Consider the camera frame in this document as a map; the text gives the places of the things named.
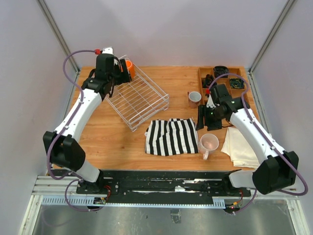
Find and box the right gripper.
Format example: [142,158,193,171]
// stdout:
[196,105,225,132]

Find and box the orange mug black handle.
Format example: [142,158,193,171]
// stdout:
[125,59,135,79]

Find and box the small pink mug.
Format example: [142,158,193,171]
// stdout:
[187,91,201,109]

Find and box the large pink mug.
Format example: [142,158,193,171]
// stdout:
[198,134,219,160]

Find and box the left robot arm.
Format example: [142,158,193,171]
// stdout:
[43,47,132,194]

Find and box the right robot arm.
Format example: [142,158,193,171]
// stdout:
[196,84,299,196]

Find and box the dark orange rolled sock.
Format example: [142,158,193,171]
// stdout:
[201,74,214,88]

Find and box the black white striped cloth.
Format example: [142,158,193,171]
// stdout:
[144,118,199,156]

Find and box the green patterned rolled sock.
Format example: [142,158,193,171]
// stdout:
[229,78,245,90]

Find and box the black rolled sock top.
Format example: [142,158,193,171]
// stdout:
[213,66,229,78]

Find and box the cream folded cloth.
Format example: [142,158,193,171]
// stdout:
[221,127,260,169]

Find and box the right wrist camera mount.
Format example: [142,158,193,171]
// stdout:
[206,94,216,109]

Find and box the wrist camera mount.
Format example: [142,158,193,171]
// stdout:
[101,47,114,55]
[206,94,216,109]

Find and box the white wire dish rack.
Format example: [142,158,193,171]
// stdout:
[106,55,169,132]

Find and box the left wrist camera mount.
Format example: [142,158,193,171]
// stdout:
[101,47,114,55]

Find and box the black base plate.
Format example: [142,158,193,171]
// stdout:
[76,170,251,206]

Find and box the aluminium frame rail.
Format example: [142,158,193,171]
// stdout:
[19,170,310,235]

